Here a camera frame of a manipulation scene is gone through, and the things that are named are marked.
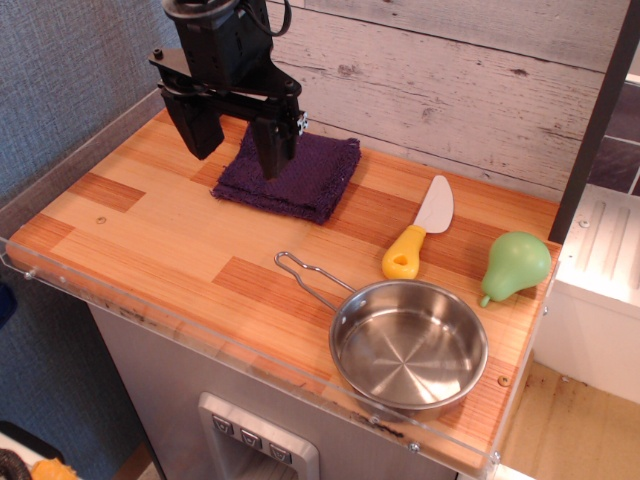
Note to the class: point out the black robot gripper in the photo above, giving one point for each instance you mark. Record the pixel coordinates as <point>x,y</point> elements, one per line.
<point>224,65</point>

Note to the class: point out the clear acrylic guard rail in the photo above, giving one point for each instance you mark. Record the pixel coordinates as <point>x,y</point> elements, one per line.
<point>271,316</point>

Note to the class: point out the white toy sink counter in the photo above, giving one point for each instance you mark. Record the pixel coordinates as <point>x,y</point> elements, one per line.
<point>590,332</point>

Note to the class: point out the small stainless steel pan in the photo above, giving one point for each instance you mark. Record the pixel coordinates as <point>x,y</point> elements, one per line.
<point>406,348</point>

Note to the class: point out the green toy pear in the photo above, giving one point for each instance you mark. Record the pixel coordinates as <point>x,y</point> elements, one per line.
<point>517,261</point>

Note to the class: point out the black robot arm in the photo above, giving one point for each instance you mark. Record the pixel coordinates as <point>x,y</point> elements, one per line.
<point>210,7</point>

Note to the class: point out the folded purple cloth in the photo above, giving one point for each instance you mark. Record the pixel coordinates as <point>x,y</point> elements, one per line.
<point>310,187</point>

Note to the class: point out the silver ice dispenser panel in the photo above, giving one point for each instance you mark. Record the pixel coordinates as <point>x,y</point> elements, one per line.
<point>244,445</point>

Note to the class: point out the yellow handled toy knife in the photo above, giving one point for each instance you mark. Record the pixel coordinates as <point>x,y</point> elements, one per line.
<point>402,258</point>

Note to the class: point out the dark vertical post right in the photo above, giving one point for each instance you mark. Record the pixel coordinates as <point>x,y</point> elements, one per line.
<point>604,107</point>

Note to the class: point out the grey toy fridge cabinet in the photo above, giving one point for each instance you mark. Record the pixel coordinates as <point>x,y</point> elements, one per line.
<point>164,381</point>

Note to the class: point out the orange and black object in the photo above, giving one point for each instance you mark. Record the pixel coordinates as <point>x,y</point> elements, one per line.
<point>13,467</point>

